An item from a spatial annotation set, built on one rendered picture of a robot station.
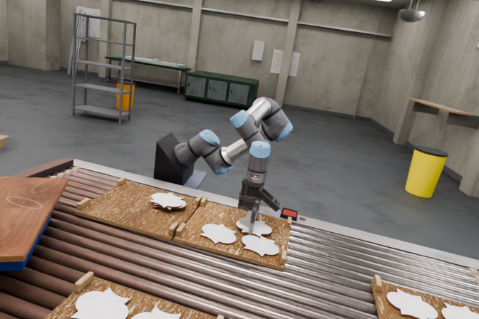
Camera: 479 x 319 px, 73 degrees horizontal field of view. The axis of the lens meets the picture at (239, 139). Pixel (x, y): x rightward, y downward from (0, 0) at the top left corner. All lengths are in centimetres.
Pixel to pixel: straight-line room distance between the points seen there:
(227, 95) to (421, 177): 620
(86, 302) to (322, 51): 1142
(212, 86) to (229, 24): 295
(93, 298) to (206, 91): 919
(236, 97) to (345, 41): 443
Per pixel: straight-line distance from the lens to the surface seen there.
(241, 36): 1198
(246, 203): 130
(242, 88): 979
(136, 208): 144
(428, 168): 537
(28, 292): 112
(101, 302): 101
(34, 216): 121
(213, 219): 140
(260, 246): 127
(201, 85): 1000
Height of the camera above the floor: 162
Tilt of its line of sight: 15 degrees down
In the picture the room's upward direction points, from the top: 9 degrees clockwise
